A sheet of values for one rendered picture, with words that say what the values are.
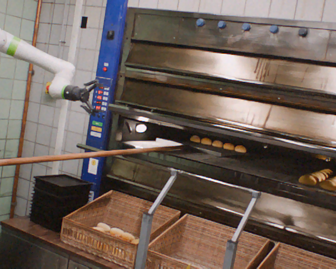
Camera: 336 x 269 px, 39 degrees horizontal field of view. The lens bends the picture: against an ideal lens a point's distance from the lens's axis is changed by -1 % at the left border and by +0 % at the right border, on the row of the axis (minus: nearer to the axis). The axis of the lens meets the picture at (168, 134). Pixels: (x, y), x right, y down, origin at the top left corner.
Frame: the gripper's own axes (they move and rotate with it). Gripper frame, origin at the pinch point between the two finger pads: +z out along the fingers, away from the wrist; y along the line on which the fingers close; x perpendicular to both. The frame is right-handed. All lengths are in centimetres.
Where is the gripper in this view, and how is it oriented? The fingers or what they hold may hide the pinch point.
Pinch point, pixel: (103, 99)
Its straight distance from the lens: 271.7
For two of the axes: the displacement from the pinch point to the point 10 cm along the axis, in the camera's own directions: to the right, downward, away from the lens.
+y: -1.6, 9.8, 1.0
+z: 8.5, 1.9, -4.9
